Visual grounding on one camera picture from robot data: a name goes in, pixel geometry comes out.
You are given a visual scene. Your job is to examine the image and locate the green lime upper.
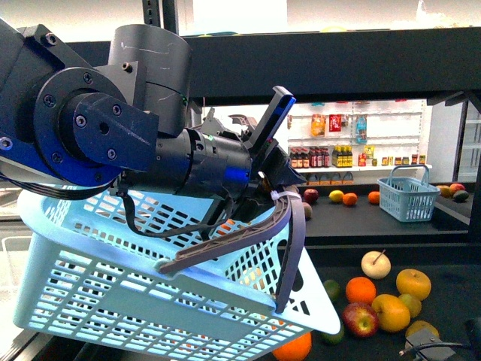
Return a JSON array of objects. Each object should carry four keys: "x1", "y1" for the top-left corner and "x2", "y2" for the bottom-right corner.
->
[{"x1": 323, "y1": 279, "x2": 341, "y2": 302}]

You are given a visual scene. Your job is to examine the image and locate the orange back shelf left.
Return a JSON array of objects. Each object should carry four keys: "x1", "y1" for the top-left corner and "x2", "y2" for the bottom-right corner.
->
[{"x1": 342, "y1": 193, "x2": 358, "y2": 207}]

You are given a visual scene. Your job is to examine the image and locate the large orange centre right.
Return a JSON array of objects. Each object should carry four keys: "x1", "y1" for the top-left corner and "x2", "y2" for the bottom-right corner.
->
[{"x1": 345, "y1": 277, "x2": 377, "y2": 305}]

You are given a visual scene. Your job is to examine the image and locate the yellow apple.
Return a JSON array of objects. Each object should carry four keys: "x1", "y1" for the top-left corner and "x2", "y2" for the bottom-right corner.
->
[
  {"x1": 371, "y1": 294, "x2": 411, "y2": 333},
  {"x1": 396, "y1": 268, "x2": 431, "y2": 301}
]

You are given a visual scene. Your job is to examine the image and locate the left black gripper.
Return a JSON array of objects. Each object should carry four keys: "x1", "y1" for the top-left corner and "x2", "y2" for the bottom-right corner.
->
[{"x1": 201, "y1": 108, "x2": 306, "y2": 230}]

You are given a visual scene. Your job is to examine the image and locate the grey-brown basket handle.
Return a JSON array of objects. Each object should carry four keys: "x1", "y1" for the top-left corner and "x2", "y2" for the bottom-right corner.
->
[{"x1": 159, "y1": 199, "x2": 306, "y2": 314}]

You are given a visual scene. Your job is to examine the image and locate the black display shelf rack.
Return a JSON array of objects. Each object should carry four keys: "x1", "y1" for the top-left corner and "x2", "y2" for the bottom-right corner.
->
[{"x1": 56, "y1": 0, "x2": 481, "y2": 361}]

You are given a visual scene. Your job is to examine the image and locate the yellow apple lower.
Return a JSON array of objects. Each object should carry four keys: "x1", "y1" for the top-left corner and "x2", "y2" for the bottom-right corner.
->
[{"x1": 371, "y1": 294, "x2": 411, "y2": 333}]

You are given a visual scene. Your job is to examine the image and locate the large orange front left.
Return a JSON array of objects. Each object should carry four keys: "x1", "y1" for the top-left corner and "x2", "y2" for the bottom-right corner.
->
[{"x1": 272, "y1": 332, "x2": 313, "y2": 361}]

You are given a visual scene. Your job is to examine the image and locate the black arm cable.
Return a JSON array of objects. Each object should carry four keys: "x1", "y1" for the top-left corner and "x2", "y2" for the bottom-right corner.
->
[{"x1": 115, "y1": 180, "x2": 234, "y2": 238}]

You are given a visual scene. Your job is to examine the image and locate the white zip tie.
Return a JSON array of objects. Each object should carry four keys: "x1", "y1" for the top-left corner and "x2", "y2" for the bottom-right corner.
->
[{"x1": 270, "y1": 190, "x2": 301, "y2": 205}]

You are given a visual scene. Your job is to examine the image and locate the large orange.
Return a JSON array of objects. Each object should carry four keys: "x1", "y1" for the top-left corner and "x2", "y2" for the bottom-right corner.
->
[
  {"x1": 272, "y1": 332, "x2": 313, "y2": 361},
  {"x1": 345, "y1": 277, "x2": 377, "y2": 305}
]

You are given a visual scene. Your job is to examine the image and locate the red green mango back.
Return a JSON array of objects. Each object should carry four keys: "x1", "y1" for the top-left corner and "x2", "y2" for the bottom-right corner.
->
[{"x1": 302, "y1": 202, "x2": 313, "y2": 220}]

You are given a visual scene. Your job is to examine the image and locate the light teal shopping basket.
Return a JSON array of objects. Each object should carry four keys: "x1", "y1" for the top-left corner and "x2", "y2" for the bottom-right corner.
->
[{"x1": 14, "y1": 191, "x2": 340, "y2": 360}]

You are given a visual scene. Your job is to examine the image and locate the green lime lower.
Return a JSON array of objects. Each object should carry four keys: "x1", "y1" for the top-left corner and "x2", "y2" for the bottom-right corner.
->
[{"x1": 320, "y1": 324, "x2": 345, "y2": 346}]

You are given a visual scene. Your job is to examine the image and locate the orange shelf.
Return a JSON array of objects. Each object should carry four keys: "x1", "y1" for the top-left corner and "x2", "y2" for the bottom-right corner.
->
[
  {"x1": 368, "y1": 191, "x2": 380, "y2": 205},
  {"x1": 342, "y1": 193, "x2": 358, "y2": 207}
]

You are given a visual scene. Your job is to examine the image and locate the orange back shelf right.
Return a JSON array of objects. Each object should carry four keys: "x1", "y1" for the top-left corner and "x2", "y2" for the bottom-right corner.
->
[{"x1": 368, "y1": 191, "x2": 380, "y2": 205}]

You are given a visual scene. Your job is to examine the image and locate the small yellow-green fruit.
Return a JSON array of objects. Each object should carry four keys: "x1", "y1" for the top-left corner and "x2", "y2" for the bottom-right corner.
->
[{"x1": 398, "y1": 293, "x2": 422, "y2": 318}]

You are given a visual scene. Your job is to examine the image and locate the yellow label bottles row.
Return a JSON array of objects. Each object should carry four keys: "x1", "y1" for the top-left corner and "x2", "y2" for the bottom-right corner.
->
[{"x1": 331, "y1": 145, "x2": 353, "y2": 168}]

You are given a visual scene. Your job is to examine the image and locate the yellow lemon back shelf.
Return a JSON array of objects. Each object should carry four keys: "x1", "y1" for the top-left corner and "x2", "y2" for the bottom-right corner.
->
[{"x1": 328, "y1": 190, "x2": 344, "y2": 203}]

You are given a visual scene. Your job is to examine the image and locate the red apple right edge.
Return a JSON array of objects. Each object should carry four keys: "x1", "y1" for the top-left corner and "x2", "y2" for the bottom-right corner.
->
[{"x1": 341, "y1": 302, "x2": 379, "y2": 338}]

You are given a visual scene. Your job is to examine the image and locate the russet yellow fruit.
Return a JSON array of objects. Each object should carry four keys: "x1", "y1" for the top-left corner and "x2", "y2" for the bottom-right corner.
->
[{"x1": 405, "y1": 320, "x2": 440, "y2": 338}]

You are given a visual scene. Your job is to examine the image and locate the dark sauce bottles row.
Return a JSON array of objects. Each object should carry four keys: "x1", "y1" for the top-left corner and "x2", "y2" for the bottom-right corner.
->
[{"x1": 289, "y1": 147, "x2": 331, "y2": 169}]

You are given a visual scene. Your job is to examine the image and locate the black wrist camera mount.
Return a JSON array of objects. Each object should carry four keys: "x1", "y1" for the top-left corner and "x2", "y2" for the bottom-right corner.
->
[{"x1": 247, "y1": 86, "x2": 296, "y2": 154}]

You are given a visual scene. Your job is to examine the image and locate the small blue basket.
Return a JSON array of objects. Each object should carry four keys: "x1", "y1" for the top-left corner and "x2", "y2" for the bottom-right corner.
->
[{"x1": 377, "y1": 164, "x2": 440, "y2": 223}]

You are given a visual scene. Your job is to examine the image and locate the yellow apple upper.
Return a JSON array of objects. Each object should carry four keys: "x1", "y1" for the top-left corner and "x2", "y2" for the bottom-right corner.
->
[{"x1": 396, "y1": 268, "x2": 431, "y2": 301}]

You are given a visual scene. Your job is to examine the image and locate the green lime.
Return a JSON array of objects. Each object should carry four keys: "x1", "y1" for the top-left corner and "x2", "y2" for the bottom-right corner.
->
[
  {"x1": 323, "y1": 279, "x2": 341, "y2": 302},
  {"x1": 320, "y1": 324, "x2": 345, "y2": 346}
]

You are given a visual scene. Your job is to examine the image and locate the white pear centre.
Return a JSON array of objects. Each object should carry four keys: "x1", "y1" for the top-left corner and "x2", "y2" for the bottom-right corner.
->
[{"x1": 361, "y1": 250, "x2": 392, "y2": 280}]

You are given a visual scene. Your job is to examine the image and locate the dark red apple back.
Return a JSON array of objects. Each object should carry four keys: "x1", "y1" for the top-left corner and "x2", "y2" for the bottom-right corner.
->
[{"x1": 303, "y1": 188, "x2": 319, "y2": 205}]

